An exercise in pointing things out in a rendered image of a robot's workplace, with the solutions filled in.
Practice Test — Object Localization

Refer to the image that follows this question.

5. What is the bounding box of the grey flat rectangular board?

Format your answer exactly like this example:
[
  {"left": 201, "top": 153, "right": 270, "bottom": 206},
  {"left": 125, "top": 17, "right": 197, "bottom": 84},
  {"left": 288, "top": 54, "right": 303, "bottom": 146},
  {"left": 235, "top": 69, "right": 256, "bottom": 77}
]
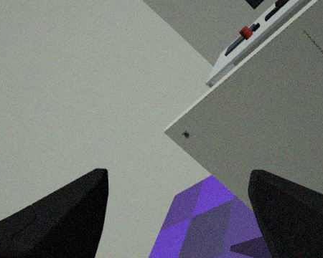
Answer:
[{"left": 164, "top": 0, "right": 323, "bottom": 210}]

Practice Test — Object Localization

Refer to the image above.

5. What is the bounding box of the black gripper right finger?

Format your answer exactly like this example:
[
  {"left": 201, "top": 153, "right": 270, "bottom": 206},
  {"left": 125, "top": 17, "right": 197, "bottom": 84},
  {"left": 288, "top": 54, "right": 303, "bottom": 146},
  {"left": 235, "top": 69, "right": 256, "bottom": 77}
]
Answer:
[{"left": 248, "top": 169, "right": 323, "bottom": 258}]

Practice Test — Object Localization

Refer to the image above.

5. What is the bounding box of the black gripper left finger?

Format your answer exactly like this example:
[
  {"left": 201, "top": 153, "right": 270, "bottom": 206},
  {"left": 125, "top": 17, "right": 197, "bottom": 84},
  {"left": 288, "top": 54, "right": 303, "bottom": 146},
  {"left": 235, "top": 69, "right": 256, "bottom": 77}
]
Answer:
[{"left": 0, "top": 169, "right": 109, "bottom": 258}]

